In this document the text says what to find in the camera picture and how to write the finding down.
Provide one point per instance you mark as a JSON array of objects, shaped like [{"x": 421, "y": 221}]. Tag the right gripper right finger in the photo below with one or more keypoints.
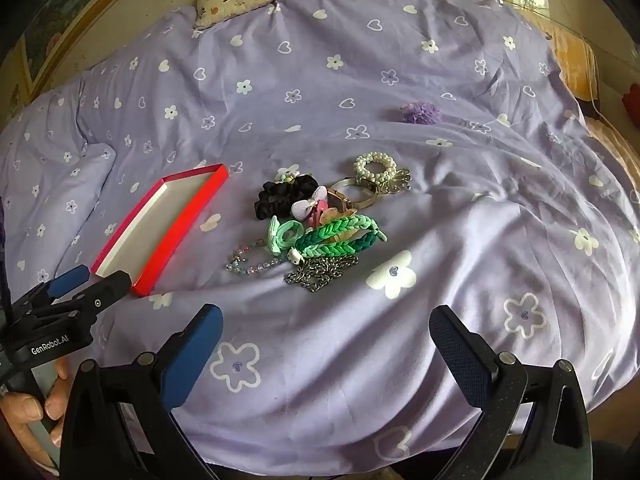
[{"x": 533, "y": 421}]

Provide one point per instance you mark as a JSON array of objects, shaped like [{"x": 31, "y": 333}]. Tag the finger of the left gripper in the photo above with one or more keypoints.
[
  {"x": 103, "y": 293},
  {"x": 62, "y": 285}
]

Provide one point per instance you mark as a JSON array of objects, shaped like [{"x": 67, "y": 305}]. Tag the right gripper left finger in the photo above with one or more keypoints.
[{"x": 118, "y": 422}]

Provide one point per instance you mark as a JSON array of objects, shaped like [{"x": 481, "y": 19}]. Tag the black fabric scrunchie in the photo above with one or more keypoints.
[{"x": 277, "y": 198}]

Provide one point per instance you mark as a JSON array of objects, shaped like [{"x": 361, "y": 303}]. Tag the lilac bow hair clip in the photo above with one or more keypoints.
[{"x": 310, "y": 210}]

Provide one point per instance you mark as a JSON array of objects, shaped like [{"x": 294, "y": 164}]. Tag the gold watch with metal band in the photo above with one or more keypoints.
[{"x": 353, "y": 193}]

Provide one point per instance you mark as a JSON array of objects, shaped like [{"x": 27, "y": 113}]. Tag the translucent yellow claw clip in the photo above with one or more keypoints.
[{"x": 333, "y": 213}]

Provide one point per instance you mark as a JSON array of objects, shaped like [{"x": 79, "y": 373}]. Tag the red shallow jewelry box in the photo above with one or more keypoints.
[{"x": 150, "y": 234}]

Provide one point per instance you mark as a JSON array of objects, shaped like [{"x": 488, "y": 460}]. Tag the person's left hand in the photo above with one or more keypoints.
[{"x": 21, "y": 409}]

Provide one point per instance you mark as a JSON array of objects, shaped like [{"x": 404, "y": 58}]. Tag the framed landscape painting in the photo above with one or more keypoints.
[{"x": 54, "y": 29}]

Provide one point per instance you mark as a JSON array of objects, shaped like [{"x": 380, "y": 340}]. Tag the purple floral bed quilt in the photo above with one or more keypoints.
[{"x": 384, "y": 157}]

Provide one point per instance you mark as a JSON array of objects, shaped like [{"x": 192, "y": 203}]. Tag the orange blanket at bedside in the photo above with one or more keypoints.
[{"x": 578, "y": 69}]

